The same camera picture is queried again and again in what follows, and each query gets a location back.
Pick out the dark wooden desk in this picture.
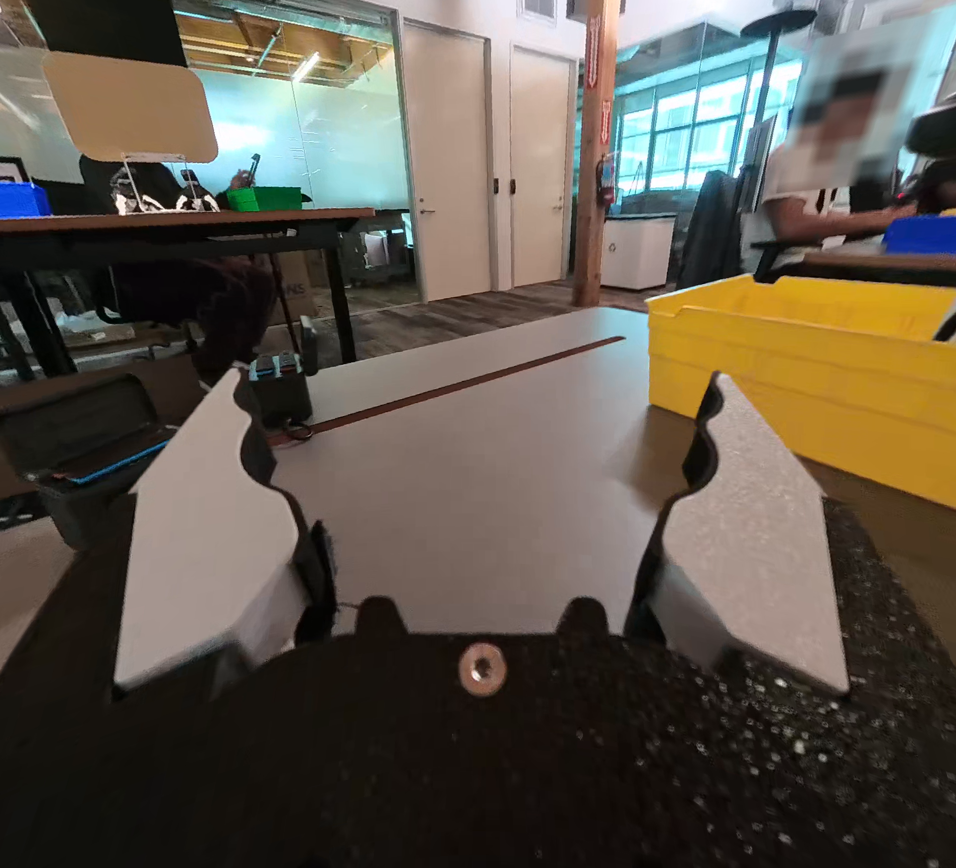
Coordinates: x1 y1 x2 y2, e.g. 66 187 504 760
0 207 376 380

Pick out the wooden support post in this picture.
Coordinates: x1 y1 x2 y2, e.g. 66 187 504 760
571 0 630 309

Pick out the blue plastic bin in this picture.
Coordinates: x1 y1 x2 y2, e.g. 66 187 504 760
0 181 52 218
880 214 956 258

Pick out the small black device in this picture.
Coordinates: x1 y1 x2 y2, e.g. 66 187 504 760
248 351 316 442

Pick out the cardboard box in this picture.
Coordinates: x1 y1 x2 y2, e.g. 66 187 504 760
257 252 333 326

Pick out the dark jacket on chair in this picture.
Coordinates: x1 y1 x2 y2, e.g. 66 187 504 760
674 169 749 292

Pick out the green plastic bin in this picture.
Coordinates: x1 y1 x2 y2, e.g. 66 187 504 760
226 186 304 213

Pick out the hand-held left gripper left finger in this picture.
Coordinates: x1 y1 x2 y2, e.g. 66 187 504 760
112 368 337 691

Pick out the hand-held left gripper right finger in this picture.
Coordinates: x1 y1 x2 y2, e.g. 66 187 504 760
623 371 852 695

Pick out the white door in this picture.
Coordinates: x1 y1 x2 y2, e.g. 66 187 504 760
402 19 495 303
509 42 581 288

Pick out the black carrying case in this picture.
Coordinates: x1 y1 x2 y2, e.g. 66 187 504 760
0 371 184 549

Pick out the beige panel on stand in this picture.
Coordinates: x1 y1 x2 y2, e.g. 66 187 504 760
42 50 220 212

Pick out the yellow plastic bin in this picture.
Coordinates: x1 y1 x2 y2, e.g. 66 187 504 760
646 274 956 511

